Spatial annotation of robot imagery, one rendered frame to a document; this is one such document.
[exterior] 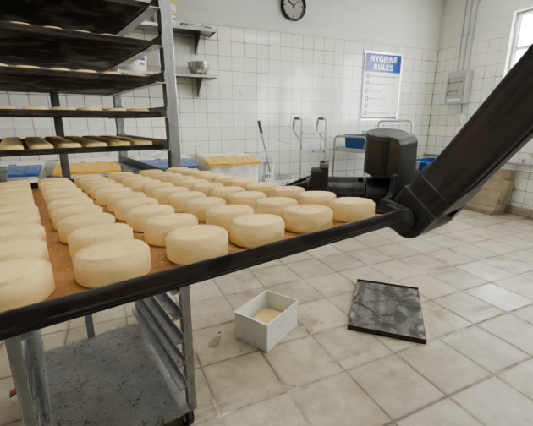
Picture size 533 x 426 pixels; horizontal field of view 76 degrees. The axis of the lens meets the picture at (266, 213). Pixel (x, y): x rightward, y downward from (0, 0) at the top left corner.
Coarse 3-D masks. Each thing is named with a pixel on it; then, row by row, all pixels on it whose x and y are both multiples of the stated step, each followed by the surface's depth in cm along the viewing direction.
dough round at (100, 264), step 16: (112, 240) 26; (128, 240) 26; (80, 256) 23; (96, 256) 23; (112, 256) 22; (128, 256) 23; (144, 256) 24; (80, 272) 22; (96, 272) 22; (112, 272) 22; (128, 272) 23; (144, 272) 24
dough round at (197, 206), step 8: (192, 200) 40; (200, 200) 40; (208, 200) 40; (216, 200) 40; (224, 200) 41; (184, 208) 39; (192, 208) 38; (200, 208) 38; (208, 208) 38; (200, 216) 38
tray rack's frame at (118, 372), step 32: (64, 160) 136; (64, 352) 147; (96, 352) 147; (128, 352) 147; (64, 384) 130; (96, 384) 130; (128, 384) 130; (160, 384) 130; (64, 416) 116; (96, 416) 116; (128, 416) 116; (160, 416) 116
